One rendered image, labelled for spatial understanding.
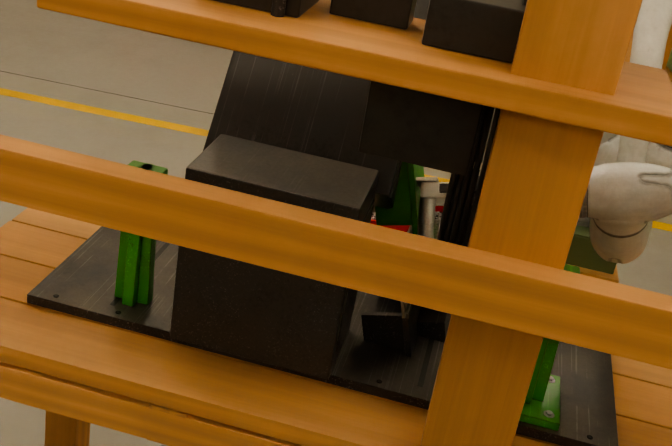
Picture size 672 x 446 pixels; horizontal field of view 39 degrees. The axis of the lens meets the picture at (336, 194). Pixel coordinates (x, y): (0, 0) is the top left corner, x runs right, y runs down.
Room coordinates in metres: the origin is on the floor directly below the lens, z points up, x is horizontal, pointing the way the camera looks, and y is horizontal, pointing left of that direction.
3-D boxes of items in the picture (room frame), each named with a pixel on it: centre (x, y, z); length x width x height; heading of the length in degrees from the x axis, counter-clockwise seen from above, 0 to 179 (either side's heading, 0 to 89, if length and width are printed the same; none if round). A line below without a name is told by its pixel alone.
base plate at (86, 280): (1.61, -0.04, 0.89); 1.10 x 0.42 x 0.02; 81
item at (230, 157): (1.49, 0.09, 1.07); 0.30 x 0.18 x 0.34; 81
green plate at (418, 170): (1.66, -0.12, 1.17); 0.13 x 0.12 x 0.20; 81
